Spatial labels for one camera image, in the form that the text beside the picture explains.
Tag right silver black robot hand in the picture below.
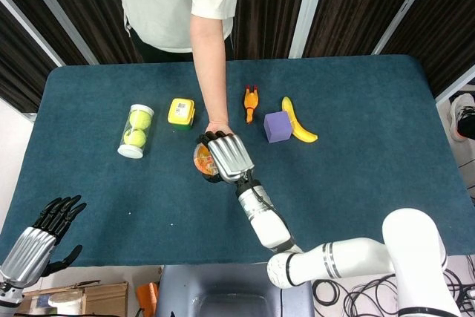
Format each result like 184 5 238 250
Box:
197 130 255 184

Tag person's bare hand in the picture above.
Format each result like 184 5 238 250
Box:
205 120 235 137

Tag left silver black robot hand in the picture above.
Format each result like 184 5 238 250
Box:
0 195 88 290

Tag orange round container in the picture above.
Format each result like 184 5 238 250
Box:
193 143 220 177

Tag person's bare forearm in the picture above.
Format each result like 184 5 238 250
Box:
189 11 235 125

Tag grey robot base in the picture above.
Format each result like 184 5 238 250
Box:
154 263 316 317

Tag dark blue table cloth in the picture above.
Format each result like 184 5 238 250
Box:
0 53 475 268

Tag orange rubber chicken toy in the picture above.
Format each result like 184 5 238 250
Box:
243 85 261 124

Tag yellow green lidded box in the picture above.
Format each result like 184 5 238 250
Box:
167 97 197 131

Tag purple foam cube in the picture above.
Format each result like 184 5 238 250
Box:
263 111 295 144

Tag cardboard box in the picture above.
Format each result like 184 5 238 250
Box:
16 280 129 317

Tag yellow banana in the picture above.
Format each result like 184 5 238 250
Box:
281 96 319 144

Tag clear tennis ball tube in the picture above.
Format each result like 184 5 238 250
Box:
117 104 155 160

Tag orange plastic bag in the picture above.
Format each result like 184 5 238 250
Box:
136 281 160 309

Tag person in white t-shirt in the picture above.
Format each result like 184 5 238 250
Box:
112 0 243 63

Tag white sneaker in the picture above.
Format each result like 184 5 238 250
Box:
446 93 475 143

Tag black cables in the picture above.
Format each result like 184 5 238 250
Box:
312 255 475 317

